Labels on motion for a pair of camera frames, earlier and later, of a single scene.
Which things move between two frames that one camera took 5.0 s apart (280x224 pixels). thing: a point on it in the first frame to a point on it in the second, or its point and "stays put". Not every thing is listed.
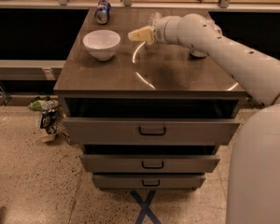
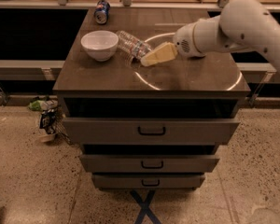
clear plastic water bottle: (154, 18) to (131, 45)
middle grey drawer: (148, 163) stays put
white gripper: (159, 28) to (183, 41)
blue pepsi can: (103, 12) stays put
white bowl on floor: (47, 137) stays put
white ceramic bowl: (102, 43) stays put
